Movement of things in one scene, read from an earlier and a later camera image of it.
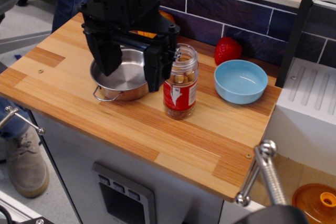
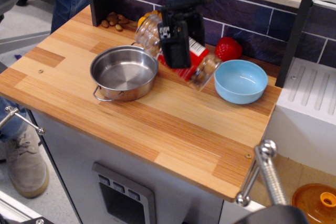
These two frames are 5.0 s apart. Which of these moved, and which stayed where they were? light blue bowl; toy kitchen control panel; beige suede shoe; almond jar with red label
Moved: almond jar with red label
Stayed: beige suede shoe; toy kitchen control panel; light blue bowl
